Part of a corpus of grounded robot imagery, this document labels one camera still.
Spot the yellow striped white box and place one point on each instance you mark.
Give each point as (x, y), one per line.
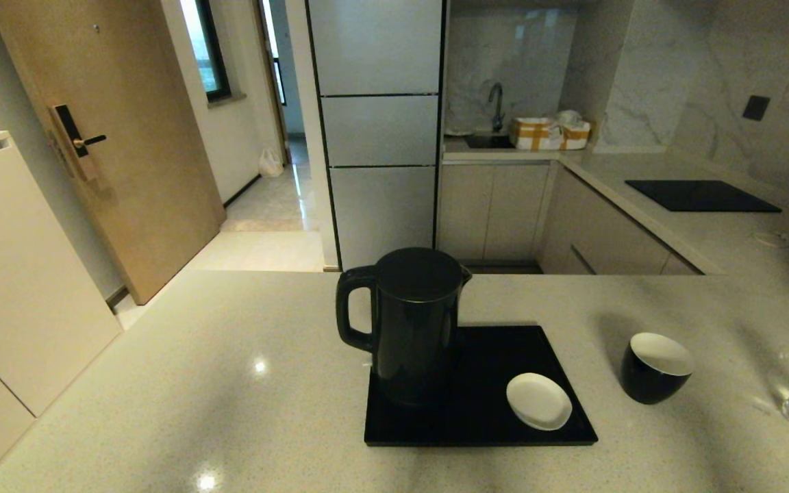
(533, 135)

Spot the steel kitchen sink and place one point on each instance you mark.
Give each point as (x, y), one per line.
(489, 142)

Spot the dark kitchen faucet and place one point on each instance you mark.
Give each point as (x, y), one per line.
(497, 103)

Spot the black cup white inside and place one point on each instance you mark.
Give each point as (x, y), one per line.
(648, 383)

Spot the white storage cabinet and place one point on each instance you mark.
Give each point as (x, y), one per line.
(18, 274)

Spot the white plastic bag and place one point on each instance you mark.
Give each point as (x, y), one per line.
(270, 164)

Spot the cardboard box yellow tape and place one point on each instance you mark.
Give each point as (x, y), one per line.
(576, 137)

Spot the white crumpled bag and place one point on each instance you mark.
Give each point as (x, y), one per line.
(568, 118)

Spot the black wall socket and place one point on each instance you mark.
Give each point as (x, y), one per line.
(755, 108)

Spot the beige base cabinet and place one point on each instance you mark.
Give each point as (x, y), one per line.
(490, 212)
(607, 236)

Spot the light wooden door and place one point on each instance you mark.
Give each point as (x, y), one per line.
(127, 137)

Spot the tall grey refrigerator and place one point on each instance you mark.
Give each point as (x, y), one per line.
(381, 137)

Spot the dark framed window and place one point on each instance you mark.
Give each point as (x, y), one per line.
(211, 55)

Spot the black induction cooktop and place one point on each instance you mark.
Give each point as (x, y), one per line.
(699, 196)

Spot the black rectangular tray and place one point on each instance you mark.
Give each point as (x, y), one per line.
(477, 418)

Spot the black electric kettle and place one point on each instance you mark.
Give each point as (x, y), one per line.
(411, 325)

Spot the small white saucer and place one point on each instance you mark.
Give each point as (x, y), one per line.
(538, 401)

